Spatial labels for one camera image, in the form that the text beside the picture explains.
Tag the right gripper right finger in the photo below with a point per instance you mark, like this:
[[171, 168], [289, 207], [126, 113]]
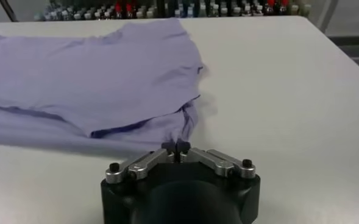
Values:
[[218, 164]]

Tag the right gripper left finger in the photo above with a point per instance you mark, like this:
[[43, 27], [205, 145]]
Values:
[[142, 165]]

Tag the purple t-shirt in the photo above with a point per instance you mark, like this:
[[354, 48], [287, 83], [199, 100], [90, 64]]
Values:
[[75, 76]]

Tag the red cap cola bottle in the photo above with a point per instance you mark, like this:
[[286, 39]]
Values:
[[284, 3], [118, 7], [270, 3], [129, 7]]

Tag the black slanted pole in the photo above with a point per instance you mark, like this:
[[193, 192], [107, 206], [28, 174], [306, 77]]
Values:
[[8, 10]]

